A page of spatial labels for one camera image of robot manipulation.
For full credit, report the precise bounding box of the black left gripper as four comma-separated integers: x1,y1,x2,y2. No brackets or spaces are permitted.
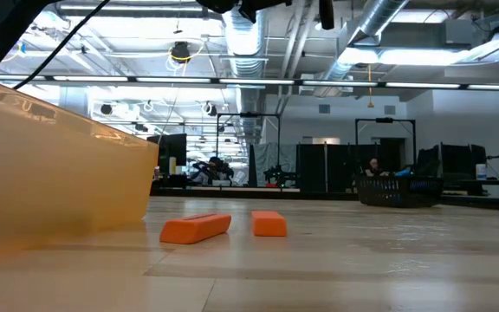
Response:
195,0,335,31

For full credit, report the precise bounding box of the black mesh basket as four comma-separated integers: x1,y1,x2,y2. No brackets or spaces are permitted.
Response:
355,175,445,209

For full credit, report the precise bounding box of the orange eraser block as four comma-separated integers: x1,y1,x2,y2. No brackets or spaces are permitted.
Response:
250,210,288,237
159,212,233,245

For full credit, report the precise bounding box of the grey ceiling unit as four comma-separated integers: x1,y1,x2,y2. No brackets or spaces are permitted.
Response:
444,19,476,47

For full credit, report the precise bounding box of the grey cover sheet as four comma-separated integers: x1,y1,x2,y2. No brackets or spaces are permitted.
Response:
249,142,298,187

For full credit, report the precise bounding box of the black partition panel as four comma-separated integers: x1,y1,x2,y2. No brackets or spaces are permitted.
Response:
296,143,360,194

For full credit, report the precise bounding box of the person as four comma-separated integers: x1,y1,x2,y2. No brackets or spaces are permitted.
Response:
364,158,389,178
191,156,225,185

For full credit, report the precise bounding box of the overhead light bar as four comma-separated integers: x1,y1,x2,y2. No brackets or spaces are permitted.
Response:
0,73,499,92

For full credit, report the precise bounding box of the black background equipment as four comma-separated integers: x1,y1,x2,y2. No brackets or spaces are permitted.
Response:
417,143,488,181

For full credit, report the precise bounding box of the black monitor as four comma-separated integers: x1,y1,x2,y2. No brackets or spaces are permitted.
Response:
146,133,188,177

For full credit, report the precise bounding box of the orange translucent plastic bin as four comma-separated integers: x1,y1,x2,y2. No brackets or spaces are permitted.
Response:
0,74,160,261

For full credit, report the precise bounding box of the yellow hanging pendant cord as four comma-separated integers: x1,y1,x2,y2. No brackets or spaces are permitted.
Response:
366,64,374,109

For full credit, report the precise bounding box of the black rig frame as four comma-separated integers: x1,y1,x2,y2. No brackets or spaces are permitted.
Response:
215,112,282,187
354,116,418,174

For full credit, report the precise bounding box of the black ceiling camera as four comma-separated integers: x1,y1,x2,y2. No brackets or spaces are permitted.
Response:
170,41,192,65

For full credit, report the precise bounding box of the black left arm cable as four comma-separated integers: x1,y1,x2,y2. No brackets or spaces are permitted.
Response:
13,0,112,90

